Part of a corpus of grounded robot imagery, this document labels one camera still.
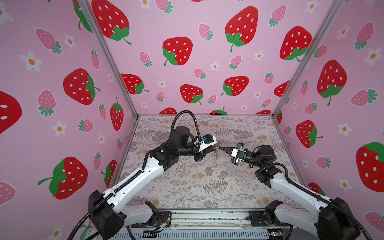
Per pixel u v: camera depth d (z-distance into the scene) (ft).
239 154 1.84
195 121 1.79
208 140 1.78
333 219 1.30
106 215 1.23
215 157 2.40
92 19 2.35
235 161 2.09
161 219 2.42
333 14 2.31
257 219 2.43
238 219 2.45
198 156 1.97
